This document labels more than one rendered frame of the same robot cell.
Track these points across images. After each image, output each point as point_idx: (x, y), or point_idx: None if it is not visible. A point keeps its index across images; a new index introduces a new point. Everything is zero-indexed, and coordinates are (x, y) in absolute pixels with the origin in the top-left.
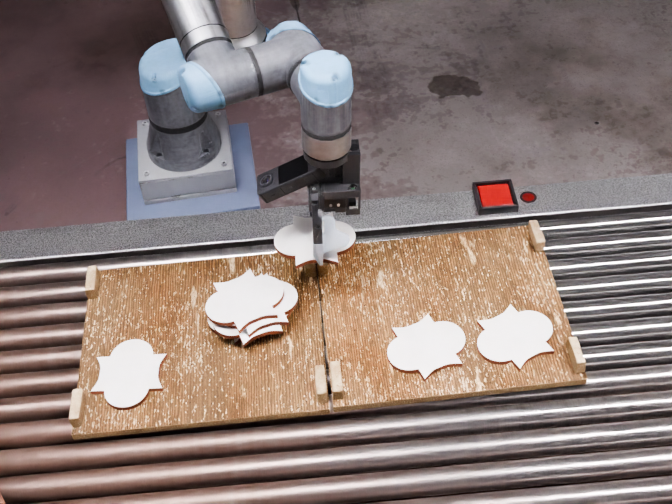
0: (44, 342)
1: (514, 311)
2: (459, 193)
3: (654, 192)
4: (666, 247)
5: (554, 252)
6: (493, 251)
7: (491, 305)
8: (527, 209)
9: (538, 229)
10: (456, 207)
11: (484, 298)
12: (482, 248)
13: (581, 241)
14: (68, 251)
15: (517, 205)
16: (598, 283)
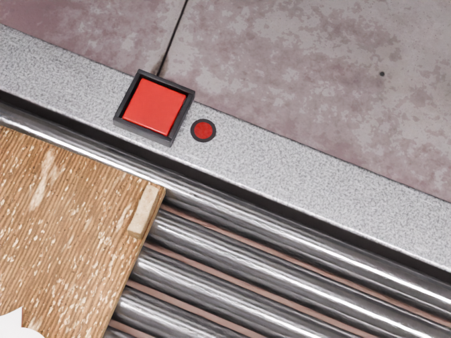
0: None
1: (16, 322)
2: (115, 74)
3: (384, 217)
4: (333, 316)
5: (168, 242)
6: (73, 202)
7: (1, 291)
8: (186, 150)
9: (147, 207)
10: (94, 95)
11: (1, 274)
12: (63, 188)
13: (215, 246)
14: None
15: (168, 141)
16: (183, 330)
